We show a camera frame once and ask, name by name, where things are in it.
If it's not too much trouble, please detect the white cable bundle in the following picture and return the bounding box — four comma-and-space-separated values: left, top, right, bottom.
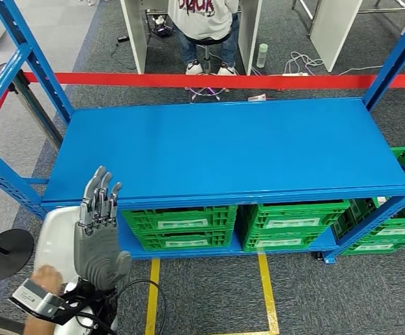
283, 50, 325, 75

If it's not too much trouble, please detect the blue metal shelf rack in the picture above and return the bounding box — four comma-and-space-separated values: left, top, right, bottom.
0, 0, 405, 265

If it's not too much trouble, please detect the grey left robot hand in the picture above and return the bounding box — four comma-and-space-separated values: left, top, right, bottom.
74, 165, 132, 292

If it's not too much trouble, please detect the long white cable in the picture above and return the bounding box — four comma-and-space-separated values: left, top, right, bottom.
338, 64, 405, 76

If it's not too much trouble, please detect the grey stanchion post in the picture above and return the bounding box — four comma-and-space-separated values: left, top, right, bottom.
0, 64, 64, 151

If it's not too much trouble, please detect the black power adapter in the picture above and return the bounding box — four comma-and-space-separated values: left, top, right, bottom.
111, 35, 130, 57

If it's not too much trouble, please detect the black round stool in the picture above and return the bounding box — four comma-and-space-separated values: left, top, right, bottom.
184, 32, 233, 103

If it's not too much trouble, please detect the black cable bundle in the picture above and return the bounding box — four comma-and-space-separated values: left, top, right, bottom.
147, 11, 179, 39

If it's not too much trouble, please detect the black round stand base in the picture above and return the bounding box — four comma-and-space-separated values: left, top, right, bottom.
0, 228, 35, 281

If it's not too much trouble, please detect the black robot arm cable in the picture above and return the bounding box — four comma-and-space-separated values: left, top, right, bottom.
76, 278, 167, 335

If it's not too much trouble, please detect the seated person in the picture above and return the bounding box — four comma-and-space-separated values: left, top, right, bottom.
167, 0, 240, 76

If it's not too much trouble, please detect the pale green bottle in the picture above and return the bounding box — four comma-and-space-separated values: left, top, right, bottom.
256, 43, 269, 69

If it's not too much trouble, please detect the white desk side panel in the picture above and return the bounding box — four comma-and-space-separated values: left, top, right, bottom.
238, 0, 263, 76
119, 0, 150, 75

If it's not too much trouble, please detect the yellow floor tape line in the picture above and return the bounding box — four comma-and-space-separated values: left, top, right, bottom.
209, 253, 280, 335

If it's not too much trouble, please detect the white curved plastic part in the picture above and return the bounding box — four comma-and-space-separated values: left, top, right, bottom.
34, 205, 83, 283

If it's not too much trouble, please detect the grey metal desk frame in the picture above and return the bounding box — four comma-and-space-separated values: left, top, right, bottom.
291, 0, 405, 22

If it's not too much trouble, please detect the person's hand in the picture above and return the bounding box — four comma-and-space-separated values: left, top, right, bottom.
30, 265, 64, 297

